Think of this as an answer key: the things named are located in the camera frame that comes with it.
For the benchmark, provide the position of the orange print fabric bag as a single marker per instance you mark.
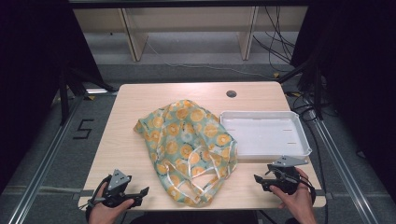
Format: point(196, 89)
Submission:
point(183, 146)

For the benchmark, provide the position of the beige wooden shelf unit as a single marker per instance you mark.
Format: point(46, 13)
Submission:
point(137, 37)

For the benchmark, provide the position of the person's left hand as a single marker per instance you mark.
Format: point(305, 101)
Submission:
point(106, 214)

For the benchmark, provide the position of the person's right hand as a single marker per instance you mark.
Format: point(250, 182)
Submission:
point(297, 202)

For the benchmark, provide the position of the white plastic tray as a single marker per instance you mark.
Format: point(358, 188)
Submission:
point(264, 133)

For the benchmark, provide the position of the black metal stand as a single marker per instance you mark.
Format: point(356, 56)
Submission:
point(317, 93)
point(63, 99)

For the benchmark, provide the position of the black curtain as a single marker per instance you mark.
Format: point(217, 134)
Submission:
point(361, 77)
point(31, 77)

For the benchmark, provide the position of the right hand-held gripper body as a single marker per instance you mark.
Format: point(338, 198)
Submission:
point(288, 177)

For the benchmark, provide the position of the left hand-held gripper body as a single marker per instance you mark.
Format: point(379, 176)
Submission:
point(118, 182)

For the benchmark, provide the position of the aluminium floor rail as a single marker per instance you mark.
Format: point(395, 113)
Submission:
point(342, 168)
point(43, 168)

